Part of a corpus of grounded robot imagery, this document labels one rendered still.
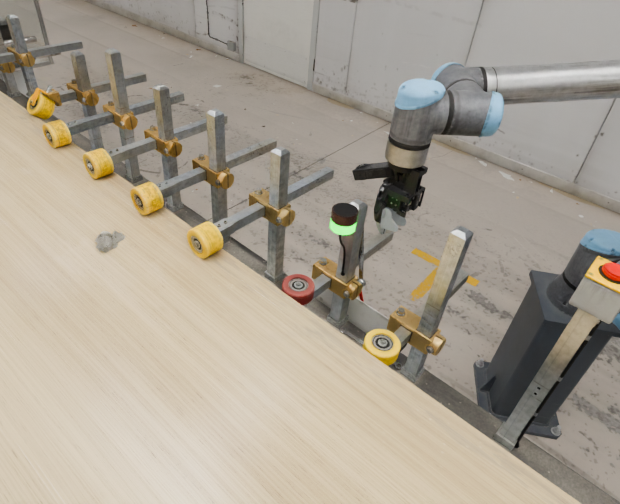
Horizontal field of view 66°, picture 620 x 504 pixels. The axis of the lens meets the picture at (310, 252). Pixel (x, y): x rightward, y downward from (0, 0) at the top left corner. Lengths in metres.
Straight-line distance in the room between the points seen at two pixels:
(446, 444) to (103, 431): 0.62
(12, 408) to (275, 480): 0.49
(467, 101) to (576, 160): 2.80
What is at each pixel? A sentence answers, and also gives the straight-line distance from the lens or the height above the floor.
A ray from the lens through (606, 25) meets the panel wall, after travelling 3.60.
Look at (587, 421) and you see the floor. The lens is 2.40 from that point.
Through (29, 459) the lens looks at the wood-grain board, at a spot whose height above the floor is 0.90.
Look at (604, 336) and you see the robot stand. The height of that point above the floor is 0.56.
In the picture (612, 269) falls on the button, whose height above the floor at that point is 1.23.
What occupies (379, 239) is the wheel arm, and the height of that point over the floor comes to 0.86.
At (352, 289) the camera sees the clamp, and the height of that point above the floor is 0.86.
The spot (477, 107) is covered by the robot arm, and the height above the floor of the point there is 1.35.
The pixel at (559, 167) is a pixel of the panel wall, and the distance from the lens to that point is 3.86.
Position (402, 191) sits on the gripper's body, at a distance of 1.11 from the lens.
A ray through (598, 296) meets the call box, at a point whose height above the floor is 1.19.
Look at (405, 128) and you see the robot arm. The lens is 1.02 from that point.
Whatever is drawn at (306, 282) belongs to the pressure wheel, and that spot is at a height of 0.91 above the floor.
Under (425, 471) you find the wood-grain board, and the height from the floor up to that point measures 0.90.
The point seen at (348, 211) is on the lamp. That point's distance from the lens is 1.08.
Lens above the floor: 1.71
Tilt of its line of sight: 40 degrees down
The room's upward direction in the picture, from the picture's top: 6 degrees clockwise
